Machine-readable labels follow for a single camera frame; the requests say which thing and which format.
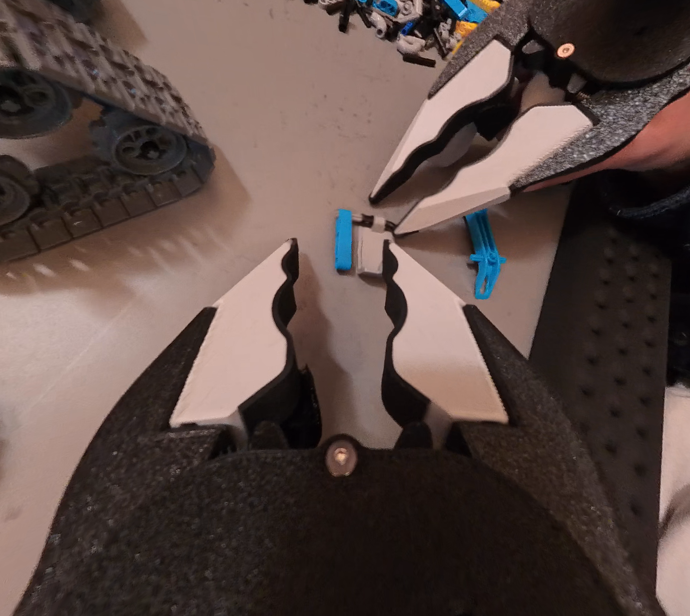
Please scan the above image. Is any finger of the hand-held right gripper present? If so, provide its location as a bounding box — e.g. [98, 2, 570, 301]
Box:
[369, 40, 517, 206]
[394, 104, 596, 238]

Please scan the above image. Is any blue racket-shaped piece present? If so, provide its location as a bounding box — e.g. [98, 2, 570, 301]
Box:
[463, 209, 506, 302]

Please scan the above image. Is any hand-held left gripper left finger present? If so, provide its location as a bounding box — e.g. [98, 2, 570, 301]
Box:
[171, 239, 302, 429]

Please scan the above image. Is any grey desk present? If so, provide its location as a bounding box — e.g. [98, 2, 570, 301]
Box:
[0, 0, 604, 616]

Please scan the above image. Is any grey and blue small assembly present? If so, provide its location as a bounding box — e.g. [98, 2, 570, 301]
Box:
[333, 208, 375, 275]

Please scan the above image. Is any person's right hand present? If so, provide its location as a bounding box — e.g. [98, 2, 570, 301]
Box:
[619, 119, 690, 178]

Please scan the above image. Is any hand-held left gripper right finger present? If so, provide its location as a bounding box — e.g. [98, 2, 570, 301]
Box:
[382, 240, 511, 426]

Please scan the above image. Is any small grey block piece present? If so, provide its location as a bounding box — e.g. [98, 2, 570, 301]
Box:
[355, 230, 395, 278]

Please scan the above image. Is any blue tracked toy robot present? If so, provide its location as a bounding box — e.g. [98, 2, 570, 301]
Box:
[0, 0, 217, 264]

